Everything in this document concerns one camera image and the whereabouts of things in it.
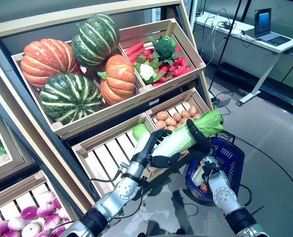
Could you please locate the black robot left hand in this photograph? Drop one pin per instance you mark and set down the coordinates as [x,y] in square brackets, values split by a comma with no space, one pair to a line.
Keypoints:
[143,150]

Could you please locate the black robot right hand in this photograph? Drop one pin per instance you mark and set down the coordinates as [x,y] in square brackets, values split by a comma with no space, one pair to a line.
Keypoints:
[203,148]

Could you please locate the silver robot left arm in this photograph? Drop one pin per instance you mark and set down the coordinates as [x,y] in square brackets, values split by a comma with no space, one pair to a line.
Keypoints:
[125,191]

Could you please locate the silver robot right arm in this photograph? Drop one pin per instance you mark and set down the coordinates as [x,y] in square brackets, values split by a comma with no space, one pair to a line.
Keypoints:
[224,197]

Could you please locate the blue plastic shopping basket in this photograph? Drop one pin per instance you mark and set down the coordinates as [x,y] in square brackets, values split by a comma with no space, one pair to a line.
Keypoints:
[231,158]

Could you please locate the brown potato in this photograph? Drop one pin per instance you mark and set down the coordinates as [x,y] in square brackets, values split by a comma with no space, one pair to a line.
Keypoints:
[162,115]
[185,114]
[192,110]
[196,116]
[183,120]
[160,124]
[171,128]
[177,116]
[170,121]

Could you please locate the wooden slatted cabbage crate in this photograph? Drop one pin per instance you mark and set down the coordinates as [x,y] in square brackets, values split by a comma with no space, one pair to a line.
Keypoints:
[106,158]

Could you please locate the grey box red button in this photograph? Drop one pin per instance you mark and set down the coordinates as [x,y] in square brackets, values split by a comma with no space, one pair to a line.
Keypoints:
[224,98]

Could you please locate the wooden potato crate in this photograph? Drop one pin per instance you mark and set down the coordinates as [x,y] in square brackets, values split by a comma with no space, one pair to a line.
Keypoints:
[171,103]

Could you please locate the wooden pumpkin crate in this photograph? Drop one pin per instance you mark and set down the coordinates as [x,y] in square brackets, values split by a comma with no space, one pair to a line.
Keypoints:
[87,119]

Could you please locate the red orange carrot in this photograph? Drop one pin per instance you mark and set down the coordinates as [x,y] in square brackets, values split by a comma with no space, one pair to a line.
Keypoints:
[135,48]
[180,71]
[164,68]
[178,61]
[161,81]
[136,55]
[148,53]

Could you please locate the small orange pumpkin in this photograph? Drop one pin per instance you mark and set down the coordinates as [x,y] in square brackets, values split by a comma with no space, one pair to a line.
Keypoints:
[119,79]

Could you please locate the white cauliflower with leaves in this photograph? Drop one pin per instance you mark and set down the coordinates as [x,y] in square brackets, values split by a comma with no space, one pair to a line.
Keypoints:
[146,70]

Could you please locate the large green striped pumpkin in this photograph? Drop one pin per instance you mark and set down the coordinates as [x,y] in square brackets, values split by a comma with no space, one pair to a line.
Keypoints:
[69,98]

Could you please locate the green broccoli head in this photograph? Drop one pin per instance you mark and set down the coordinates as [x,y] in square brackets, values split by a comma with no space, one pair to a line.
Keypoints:
[166,47]

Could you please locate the wooden carrot crate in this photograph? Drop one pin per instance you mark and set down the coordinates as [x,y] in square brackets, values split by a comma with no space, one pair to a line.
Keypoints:
[185,42]

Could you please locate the black tripod stand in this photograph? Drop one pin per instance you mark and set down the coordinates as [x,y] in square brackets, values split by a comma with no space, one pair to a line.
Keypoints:
[226,37]

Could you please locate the small green striped pumpkin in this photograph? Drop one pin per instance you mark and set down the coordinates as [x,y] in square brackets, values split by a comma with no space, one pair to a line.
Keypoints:
[96,39]

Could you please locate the wooden onion crate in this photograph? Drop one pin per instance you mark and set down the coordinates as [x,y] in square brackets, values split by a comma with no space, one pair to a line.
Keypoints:
[17,190]

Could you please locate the large orange pumpkin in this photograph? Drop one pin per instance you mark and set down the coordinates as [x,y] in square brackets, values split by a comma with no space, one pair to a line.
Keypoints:
[45,59]

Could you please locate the wooden pepper crate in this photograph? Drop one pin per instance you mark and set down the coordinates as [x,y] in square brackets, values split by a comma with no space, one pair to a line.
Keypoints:
[10,170]

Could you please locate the white desk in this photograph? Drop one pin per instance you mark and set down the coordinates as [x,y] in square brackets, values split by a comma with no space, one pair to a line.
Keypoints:
[290,45]

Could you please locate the open laptop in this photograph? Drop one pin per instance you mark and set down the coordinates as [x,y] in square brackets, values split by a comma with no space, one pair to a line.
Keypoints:
[262,21]

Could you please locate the wooden vegetable display stand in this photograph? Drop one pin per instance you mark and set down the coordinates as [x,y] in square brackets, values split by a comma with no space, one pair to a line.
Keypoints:
[87,15]

